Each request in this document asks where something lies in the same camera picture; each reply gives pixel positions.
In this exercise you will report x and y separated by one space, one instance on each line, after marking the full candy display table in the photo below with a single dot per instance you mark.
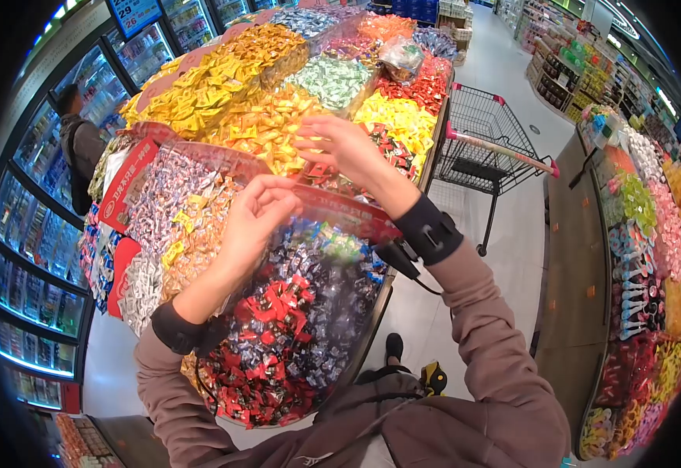
241 88

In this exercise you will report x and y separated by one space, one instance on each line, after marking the full shop shelf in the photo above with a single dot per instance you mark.
580 64

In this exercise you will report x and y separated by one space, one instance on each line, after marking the person's right fingers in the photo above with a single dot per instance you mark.
315 144

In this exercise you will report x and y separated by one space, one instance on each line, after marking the long candy display counter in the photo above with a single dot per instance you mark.
639 263

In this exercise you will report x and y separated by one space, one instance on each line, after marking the stack of cartons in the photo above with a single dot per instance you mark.
456 26

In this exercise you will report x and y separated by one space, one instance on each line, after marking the person's body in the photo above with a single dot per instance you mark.
434 436

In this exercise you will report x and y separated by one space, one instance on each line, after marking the black wrist band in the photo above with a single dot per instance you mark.
177 331
429 231

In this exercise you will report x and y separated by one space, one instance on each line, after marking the filled clear candy bag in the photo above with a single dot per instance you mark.
402 57

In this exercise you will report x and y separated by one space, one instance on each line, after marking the low snack display stand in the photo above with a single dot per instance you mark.
85 441

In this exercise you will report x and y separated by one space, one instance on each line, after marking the clear red printed plastic bag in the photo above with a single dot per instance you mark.
340 214

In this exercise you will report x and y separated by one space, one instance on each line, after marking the glass door refrigerator row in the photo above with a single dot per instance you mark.
42 234

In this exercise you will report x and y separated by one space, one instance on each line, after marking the person's left fingers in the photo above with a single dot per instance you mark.
279 202

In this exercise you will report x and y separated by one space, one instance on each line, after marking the person's left hand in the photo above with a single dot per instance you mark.
255 228

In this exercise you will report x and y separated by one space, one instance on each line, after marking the person's right hand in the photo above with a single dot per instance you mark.
352 153

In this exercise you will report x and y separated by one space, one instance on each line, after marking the person's legs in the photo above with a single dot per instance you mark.
394 347

